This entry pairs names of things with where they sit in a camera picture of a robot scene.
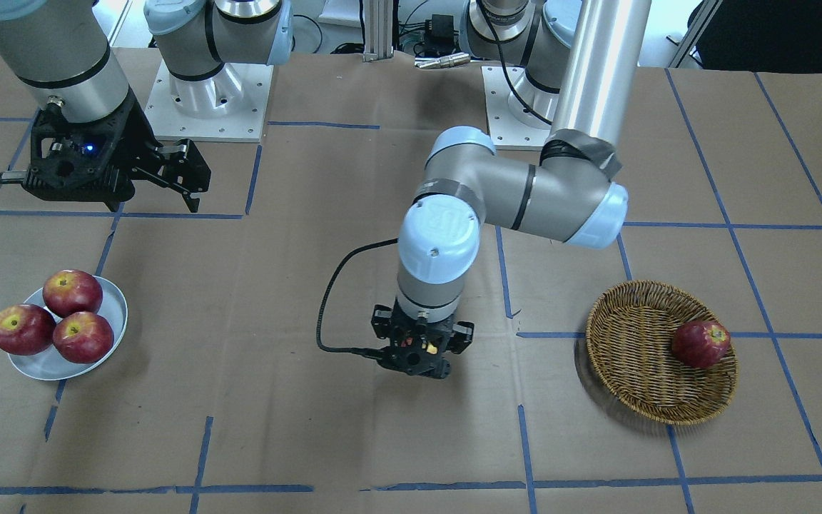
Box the black power adapter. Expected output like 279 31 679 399
425 14 455 48

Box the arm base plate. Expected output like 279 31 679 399
143 63 275 143
482 64 559 151

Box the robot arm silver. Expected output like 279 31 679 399
0 1 293 213
353 1 651 363

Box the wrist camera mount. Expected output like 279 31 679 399
21 102 135 211
374 310 455 380

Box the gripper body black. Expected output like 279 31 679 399
123 100 169 186

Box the aluminium frame post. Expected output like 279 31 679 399
360 0 397 63

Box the dark red basket apple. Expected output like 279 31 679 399
671 320 731 370

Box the wicker basket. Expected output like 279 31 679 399
585 280 739 426

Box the red apple plate near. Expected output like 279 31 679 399
53 312 115 364

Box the light blue plate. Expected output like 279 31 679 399
9 276 128 381

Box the red apple plate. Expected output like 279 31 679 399
0 303 56 356
53 312 115 364
42 269 103 318

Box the red apple plate far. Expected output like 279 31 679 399
42 269 103 318

